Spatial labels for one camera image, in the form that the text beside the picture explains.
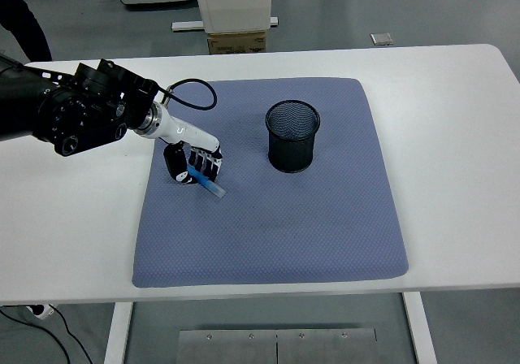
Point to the small grey floor plate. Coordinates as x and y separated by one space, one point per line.
381 39

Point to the grey metal plate with screws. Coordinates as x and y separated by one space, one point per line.
243 347

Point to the white power strip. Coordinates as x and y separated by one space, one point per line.
42 311

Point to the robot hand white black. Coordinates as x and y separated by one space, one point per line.
187 134

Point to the white table leg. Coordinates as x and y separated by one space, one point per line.
118 335
420 331

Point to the blue-grey textured mat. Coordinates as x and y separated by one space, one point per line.
268 226

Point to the black mesh pen holder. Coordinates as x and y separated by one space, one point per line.
291 152

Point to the blue marker with clear cap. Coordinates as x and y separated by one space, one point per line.
211 186

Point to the cardboard box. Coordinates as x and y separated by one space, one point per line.
235 43

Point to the white pedestal column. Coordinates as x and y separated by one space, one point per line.
235 2

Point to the person's leg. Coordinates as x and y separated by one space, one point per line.
22 18

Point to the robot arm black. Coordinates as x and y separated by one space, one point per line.
61 108

